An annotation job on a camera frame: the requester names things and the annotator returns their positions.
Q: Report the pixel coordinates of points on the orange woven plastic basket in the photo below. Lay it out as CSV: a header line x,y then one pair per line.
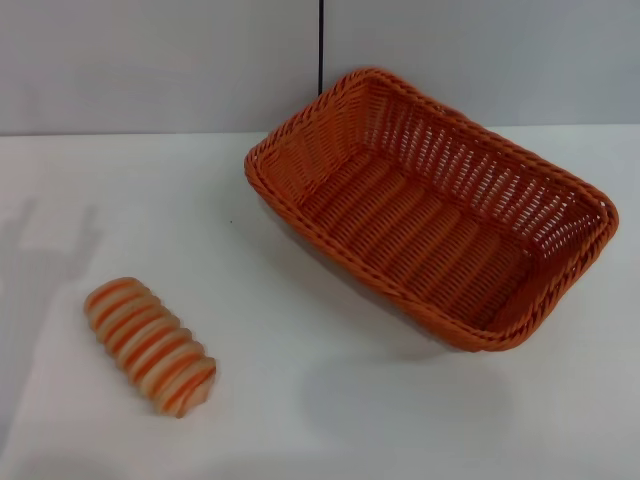
x,y
400,225

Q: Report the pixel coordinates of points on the orange cream striped bread roll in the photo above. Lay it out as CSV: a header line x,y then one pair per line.
x,y
150,345

